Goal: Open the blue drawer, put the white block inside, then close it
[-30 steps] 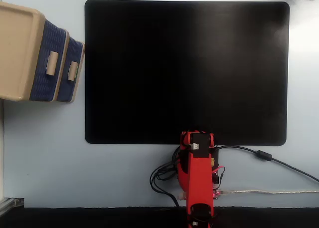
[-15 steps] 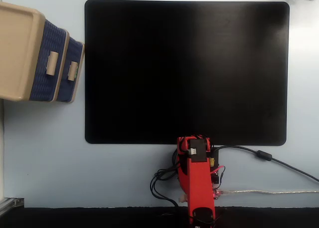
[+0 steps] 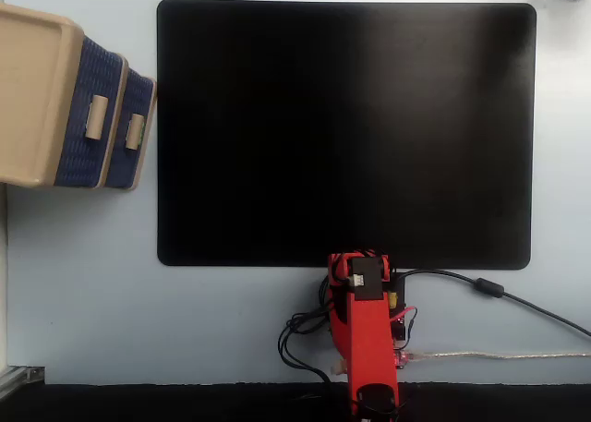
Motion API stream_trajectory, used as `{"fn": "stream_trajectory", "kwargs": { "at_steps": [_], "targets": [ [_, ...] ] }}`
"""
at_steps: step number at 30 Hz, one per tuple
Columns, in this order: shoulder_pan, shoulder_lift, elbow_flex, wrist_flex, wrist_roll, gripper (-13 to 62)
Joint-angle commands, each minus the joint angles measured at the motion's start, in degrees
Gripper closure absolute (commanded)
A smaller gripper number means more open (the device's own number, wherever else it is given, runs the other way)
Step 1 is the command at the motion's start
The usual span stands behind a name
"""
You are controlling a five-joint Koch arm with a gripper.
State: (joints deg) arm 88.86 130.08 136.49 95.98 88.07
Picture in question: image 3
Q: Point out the green tape strip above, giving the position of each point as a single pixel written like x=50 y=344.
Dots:
x=143 y=131

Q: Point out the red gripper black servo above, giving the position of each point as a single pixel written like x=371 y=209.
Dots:
x=337 y=267

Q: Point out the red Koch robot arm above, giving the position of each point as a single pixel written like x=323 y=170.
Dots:
x=369 y=339

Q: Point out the yellow power connector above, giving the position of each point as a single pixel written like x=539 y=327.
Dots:
x=393 y=300

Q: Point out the black backdrop cloth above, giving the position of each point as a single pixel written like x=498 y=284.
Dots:
x=138 y=403

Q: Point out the small controller circuit board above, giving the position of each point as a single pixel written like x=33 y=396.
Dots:
x=400 y=359

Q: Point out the beige plastic drawer cabinet frame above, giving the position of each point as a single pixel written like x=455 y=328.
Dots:
x=27 y=94

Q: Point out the black rectangular mat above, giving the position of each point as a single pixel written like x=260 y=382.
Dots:
x=346 y=117

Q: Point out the aluminium frame profile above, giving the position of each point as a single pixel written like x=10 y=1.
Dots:
x=18 y=377

